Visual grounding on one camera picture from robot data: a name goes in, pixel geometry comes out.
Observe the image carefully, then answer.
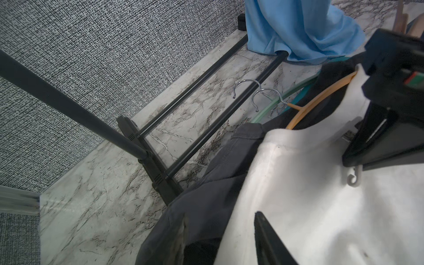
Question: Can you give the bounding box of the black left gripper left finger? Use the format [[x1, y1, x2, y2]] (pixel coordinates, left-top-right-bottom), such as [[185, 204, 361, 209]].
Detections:
[[145, 215, 188, 265]]

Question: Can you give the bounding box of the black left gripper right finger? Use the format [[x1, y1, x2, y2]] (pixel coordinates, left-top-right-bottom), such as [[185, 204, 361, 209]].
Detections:
[[254, 212, 298, 265]]

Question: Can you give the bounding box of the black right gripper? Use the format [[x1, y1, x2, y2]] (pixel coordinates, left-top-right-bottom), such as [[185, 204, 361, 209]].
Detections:
[[342, 29, 424, 171]]

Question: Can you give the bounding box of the black clothes rack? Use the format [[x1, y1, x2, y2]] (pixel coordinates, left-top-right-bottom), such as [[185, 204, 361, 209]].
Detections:
[[1, 19, 286, 193]]

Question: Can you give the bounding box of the grey white hooked clothespin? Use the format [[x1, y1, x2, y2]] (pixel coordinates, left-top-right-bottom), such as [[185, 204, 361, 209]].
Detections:
[[347, 165, 363, 188]]

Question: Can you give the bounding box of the light blue t-shirt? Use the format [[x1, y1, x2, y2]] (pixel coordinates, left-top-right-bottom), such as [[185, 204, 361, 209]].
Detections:
[[245, 1, 365, 65]]

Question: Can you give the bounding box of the white t-shirt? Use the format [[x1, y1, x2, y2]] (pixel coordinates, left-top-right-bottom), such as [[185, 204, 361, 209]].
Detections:
[[215, 65, 424, 265]]

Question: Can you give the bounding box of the dark grey garment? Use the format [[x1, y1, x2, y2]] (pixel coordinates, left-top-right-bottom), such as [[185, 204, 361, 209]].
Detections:
[[135, 53, 364, 265]]

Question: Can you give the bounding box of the yellow wooden hanger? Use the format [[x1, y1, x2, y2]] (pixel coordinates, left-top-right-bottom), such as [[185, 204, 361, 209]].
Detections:
[[251, 71, 358, 130]]

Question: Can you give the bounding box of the mint green hanger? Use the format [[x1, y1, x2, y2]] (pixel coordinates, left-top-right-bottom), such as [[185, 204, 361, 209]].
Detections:
[[232, 74, 319, 123]]

